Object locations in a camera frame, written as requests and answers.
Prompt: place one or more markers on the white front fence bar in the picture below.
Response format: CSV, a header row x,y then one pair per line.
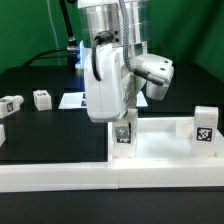
x,y
141,173

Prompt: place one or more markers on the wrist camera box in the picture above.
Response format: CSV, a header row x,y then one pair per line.
x,y
157,71

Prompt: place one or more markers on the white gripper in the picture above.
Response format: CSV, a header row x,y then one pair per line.
x,y
108,100

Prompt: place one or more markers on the white left fence piece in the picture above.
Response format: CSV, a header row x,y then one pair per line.
x,y
2,134

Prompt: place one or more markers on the white square tabletop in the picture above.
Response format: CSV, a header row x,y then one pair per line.
x,y
162,138

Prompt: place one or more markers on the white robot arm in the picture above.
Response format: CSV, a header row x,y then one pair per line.
x,y
121,23

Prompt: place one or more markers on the paper sheet with markers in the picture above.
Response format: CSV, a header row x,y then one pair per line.
x,y
77,100

